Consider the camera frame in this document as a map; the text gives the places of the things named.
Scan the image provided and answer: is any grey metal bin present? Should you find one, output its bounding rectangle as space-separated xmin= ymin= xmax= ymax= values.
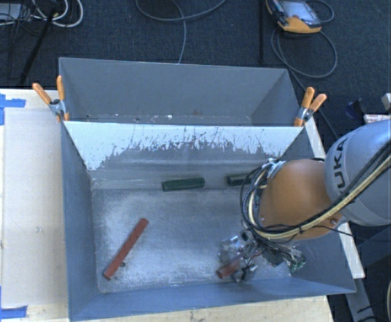
xmin=58 ymin=56 xmax=358 ymax=322

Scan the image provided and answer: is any short red-brown block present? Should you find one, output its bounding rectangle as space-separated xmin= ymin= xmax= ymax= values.
xmin=216 ymin=254 xmax=248 ymax=280

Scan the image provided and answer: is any dark green flat block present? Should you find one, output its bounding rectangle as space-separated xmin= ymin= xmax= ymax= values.
xmin=161 ymin=176 xmax=207 ymax=193
xmin=227 ymin=173 xmax=254 ymax=186

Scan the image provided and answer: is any long red-brown flat block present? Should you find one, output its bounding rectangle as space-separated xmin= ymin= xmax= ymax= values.
xmin=102 ymin=217 xmax=150 ymax=281

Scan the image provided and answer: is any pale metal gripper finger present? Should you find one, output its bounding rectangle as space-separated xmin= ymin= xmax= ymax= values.
xmin=219 ymin=234 xmax=249 ymax=262
xmin=233 ymin=262 xmax=259 ymax=284

